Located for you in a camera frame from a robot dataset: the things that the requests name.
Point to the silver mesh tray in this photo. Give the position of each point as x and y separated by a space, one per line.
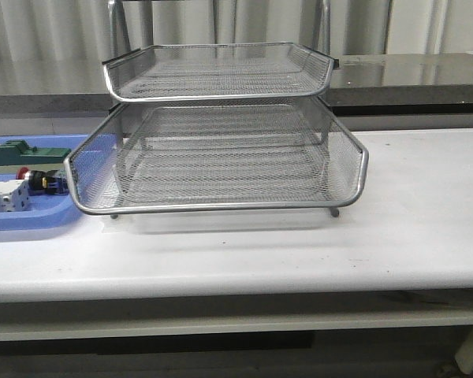
169 73
252 174
217 124

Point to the red emergency stop push button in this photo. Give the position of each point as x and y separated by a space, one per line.
51 182

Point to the blue plastic tray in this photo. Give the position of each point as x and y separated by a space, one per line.
45 211

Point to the white circuit breaker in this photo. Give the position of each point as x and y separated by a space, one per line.
14 196

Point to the green and beige relay module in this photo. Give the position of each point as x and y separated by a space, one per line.
16 154

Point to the grey stone back counter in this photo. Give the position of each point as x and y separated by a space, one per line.
363 85

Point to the silver metal rack frame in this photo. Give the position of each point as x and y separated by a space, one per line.
120 45

